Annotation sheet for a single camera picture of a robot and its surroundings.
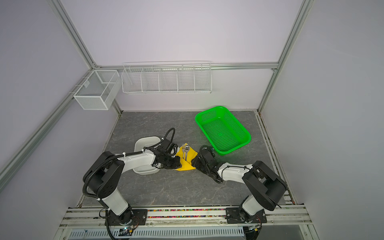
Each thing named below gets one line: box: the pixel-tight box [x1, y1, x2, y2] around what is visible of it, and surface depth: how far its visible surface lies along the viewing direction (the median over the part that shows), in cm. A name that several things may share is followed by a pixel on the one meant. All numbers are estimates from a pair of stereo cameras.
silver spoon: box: [184, 144, 190, 161], surface depth 98 cm
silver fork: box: [182, 143, 186, 161], surface depth 99 cm
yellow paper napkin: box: [175, 144, 198, 171], surface depth 92 cm
